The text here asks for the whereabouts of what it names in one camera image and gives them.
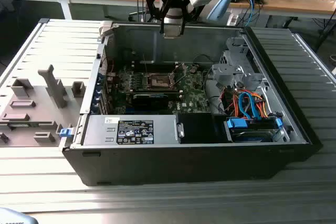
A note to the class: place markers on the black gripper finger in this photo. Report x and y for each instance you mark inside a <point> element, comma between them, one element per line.
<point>153,3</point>
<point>193,14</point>

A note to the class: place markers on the silver CPU chip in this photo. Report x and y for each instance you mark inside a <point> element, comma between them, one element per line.
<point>172,31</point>

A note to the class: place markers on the metal locking lever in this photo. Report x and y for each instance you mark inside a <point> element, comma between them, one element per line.
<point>145,65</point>

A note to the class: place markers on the CPU socket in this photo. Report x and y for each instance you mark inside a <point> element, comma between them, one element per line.
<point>158,81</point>

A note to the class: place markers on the white plug box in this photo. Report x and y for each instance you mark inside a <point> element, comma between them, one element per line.
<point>233,20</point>

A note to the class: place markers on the round coin battery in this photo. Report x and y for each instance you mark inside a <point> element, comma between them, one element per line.
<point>193,69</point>

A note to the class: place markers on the metal disk bay cage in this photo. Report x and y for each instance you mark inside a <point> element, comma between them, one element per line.
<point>228,73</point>

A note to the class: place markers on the green motherboard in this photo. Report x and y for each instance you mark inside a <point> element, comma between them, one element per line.
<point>194,95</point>

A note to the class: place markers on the black graphics card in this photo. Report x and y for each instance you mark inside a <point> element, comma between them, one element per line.
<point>149,102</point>

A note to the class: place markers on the hard disk blue carrier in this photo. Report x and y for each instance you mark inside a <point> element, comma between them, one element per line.
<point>252,136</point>

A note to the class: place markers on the silver power supply unit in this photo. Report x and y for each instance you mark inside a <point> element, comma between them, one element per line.
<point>99,129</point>

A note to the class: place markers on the grey parts rack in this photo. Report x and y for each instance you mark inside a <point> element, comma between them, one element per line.
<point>39,103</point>

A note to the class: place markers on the blue plastic clip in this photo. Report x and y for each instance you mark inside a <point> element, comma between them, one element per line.
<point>65,132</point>

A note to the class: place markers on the black PC case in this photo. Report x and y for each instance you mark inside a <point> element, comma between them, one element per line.
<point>157,166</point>

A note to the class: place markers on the grey rounded device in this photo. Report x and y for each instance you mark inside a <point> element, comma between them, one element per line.
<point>13,217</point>

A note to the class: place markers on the silver metal latch bracket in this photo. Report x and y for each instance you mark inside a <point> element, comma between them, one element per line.
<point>180,129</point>

